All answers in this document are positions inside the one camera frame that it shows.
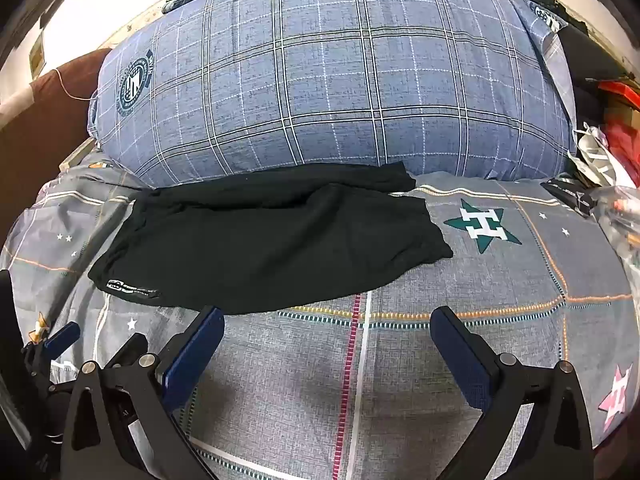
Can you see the brown padded headboard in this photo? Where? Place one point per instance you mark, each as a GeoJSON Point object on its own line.
{"type": "Point", "coordinates": [45, 130]}

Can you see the small yellowish wall fixture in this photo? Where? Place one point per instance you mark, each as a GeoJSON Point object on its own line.
{"type": "Point", "coordinates": [36, 57]}

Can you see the black cloth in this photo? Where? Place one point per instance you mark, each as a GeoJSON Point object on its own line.
{"type": "Point", "coordinates": [590, 60]}

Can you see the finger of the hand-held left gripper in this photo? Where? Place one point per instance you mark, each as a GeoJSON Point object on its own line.
{"type": "Point", "coordinates": [131, 347]}
{"type": "Point", "coordinates": [62, 336]}

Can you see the clear plastic bag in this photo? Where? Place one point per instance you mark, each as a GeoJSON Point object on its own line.
{"type": "Point", "coordinates": [622, 220]}

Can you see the small blue plaid pillow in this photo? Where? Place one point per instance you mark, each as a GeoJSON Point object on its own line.
{"type": "Point", "coordinates": [547, 25]}

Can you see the wooden bed frame rail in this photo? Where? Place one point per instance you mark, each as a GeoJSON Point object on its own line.
{"type": "Point", "coordinates": [77, 155]}

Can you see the red plastic bag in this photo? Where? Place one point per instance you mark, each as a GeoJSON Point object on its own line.
{"type": "Point", "coordinates": [622, 120]}

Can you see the black flat packet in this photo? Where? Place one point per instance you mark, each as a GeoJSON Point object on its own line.
{"type": "Point", "coordinates": [570, 195]}

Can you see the large blue plaid pillow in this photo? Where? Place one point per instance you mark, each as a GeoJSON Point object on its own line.
{"type": "Point", "coordinates": [325, 90]}

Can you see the grey star-print bed sheet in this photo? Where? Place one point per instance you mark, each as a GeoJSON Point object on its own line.
{"type": "Point", "coordinates": [390, 340]}

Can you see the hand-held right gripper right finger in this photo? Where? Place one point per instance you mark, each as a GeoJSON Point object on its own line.
{"type": "Point", "coordinates": [462, 355]}

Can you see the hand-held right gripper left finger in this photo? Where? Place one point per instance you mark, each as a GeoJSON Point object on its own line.
{"type": "Point", "coordinates": [197, 345]}

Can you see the black pants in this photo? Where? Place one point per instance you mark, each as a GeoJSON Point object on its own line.
{"type": "Point", "coordinates": [260, 250]}

